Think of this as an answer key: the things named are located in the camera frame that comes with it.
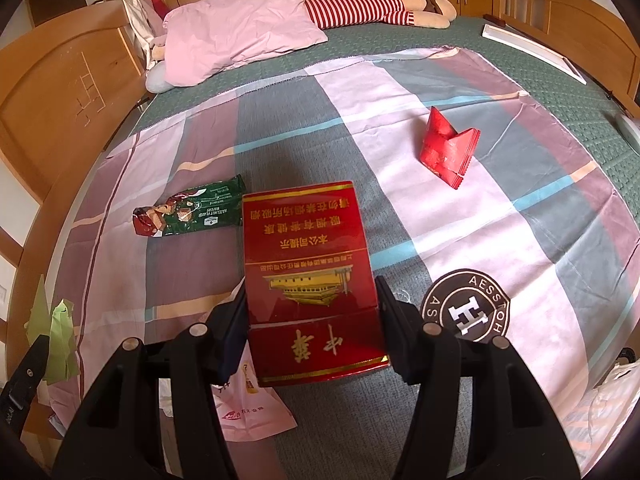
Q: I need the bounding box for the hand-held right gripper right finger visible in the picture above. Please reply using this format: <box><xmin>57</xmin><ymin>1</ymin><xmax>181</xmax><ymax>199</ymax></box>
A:
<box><xmin>374</xmin><ymin>276</ymin><xmax>581</xmax><ymax>480</ymax></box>

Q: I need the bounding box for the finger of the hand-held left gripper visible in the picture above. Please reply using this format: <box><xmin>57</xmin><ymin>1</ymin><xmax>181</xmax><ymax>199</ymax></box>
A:
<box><xmin>10</xmin><ymin>332</ymin><xmax>52</xmax><ymax>406</ymax></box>

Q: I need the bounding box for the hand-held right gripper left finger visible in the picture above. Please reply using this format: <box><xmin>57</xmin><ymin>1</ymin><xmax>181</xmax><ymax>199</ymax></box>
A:
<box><xmin>52</xmin><ymin>280</ymin><xmax>251</xmax><ymax>480</ymax></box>

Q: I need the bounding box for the light green wrapper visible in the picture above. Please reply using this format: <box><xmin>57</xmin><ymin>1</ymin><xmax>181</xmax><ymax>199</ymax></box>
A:
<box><xmin>24</xmin><ymin>275</ymin><xmax>80</xmax><ymax>386</ymax></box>

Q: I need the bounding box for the white red-printed plastic bag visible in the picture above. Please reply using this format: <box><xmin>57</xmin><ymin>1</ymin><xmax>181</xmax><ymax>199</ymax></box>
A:
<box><xmin>160</xmin><ymin>347</ymin><xmax>297</xmax><ymax>442</ymax></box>

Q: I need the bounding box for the red cigarette box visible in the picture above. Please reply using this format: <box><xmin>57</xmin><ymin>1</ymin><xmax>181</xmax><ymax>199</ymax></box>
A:
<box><xmin>242</xmin><ymin>180</ymin><xmax>391</xmax><ymax>388</ymax></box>

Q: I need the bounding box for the green wafer wrapper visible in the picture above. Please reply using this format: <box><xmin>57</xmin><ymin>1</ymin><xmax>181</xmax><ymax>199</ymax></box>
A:
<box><xmin>132</xmin><ymin>175</ymin><xmax>245</xmax><ymax>238</ymax></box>

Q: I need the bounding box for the red foil wrapper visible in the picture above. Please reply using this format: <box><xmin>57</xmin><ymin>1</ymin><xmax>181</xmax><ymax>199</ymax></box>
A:
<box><xmin>419</xmin><ymin>106</ymin><xmax>482</xmax><ymax>191</ymax></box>

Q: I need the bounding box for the plaid bed sheet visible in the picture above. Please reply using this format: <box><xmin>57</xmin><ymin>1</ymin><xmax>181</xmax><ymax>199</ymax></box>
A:
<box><xmin>37</xmin><ymin>46</ymin><xmax>640</xmax><ymax>480</ymax></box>

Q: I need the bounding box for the blue-grey plush cushion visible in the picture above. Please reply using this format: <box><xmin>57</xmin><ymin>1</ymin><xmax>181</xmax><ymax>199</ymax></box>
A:
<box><xmin>145</xmin><ymin>60</ymin><xmax>173</xmax><ymax>93</ymax></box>

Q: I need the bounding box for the green patterned bed mat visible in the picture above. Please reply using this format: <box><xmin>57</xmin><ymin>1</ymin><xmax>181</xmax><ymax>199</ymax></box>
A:
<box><xmin>135</xmin><ymin>14</ymin><xmax>640</xmax><ymax>196</ymax></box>

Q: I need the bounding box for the pink pillow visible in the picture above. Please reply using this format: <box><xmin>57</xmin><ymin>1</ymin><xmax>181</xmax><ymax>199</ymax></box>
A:
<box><xmin>162</xmin><ymin>0</ymin><xmax>328</xmax><ymax>87</ymax></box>

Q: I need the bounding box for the white flat board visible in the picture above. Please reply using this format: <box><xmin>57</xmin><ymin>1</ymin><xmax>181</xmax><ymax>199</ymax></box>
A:
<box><xmin>481</xmin><ymin>22</ymin><xmax>587</xmax><ymax>86</ymax></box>

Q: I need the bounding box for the red striped plush doll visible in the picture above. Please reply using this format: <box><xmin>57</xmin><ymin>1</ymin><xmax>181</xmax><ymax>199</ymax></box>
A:
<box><xmin>304</xmin><ymin>0</ymin><xmax>458</xmax><ymax>30</ymax></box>

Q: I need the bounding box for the white and red cloth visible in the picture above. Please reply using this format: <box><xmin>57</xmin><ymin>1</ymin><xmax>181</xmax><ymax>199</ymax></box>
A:
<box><xmin>122</xmin><ymin>0</ymin><xmax>168</xmax><ymax>68</ymax></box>

